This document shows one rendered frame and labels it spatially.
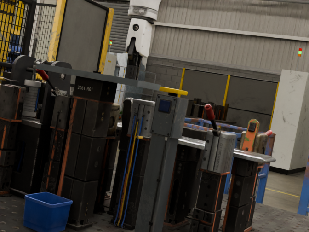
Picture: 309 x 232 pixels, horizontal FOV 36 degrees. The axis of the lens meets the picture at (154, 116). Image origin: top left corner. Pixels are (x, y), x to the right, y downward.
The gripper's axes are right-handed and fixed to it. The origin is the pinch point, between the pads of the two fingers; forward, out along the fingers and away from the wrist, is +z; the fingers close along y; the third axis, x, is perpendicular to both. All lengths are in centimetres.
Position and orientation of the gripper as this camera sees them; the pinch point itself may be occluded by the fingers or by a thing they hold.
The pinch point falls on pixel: (132, 72)
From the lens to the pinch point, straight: 138.0
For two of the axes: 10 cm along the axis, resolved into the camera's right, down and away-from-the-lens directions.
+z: -1.8, 9.8, 0.5
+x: -9.6, -1.8, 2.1
